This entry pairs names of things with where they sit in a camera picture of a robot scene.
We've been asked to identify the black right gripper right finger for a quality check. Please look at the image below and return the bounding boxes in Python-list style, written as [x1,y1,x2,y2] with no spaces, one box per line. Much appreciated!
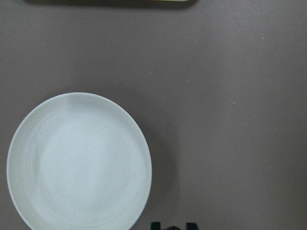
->
[186,222,199,230]

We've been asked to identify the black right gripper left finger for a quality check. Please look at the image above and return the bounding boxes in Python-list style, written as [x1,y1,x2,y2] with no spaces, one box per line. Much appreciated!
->
[150,222,161,230]

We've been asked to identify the round cream plate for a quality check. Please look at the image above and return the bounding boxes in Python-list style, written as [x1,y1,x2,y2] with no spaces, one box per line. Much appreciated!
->
[6,92,152,230]

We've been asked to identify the cream rectangular tray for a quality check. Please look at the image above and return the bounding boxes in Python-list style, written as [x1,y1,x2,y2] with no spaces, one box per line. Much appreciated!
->
[27,0,192,3]

